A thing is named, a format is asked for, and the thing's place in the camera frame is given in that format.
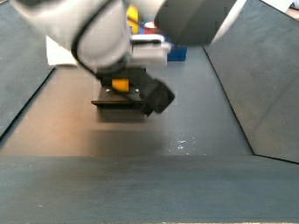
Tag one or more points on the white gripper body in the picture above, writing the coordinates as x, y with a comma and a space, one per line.
149, 50

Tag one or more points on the orange arch block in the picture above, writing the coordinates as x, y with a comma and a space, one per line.
120, 85

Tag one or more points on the tall yellow arch peg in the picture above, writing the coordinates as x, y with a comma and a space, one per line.
132, 17

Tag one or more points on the black curved fixture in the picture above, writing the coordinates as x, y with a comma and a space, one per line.
109, 98

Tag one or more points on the red pentagon peg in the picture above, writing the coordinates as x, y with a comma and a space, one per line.
149, 28

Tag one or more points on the blue shape sorter base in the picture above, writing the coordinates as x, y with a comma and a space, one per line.
176, 53

